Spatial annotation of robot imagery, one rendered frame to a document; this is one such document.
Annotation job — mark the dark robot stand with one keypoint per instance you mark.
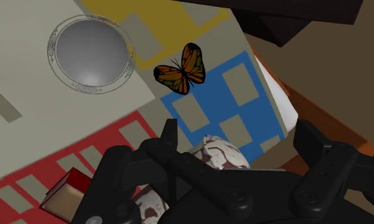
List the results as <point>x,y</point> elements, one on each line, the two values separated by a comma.
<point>286,21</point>

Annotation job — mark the red box with tan face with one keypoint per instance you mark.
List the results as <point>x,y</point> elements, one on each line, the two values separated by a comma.
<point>67,195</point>

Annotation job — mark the white and maroon patterned vase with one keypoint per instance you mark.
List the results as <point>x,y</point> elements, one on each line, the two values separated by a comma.
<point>224,153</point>

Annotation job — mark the orange butterfly figure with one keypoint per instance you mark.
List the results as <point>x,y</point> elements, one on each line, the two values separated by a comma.
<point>187,71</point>

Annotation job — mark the grey bowl with ornate rim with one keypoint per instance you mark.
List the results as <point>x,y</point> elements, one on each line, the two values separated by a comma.
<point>91,52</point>

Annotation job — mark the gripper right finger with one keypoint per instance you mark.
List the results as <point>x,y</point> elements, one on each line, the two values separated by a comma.
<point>326,173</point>

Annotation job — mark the bed with colourful patterned cover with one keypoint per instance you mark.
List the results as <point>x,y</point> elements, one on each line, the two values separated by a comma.
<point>35,108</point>

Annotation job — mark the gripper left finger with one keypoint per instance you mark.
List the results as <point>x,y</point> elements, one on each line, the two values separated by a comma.
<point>112,173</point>

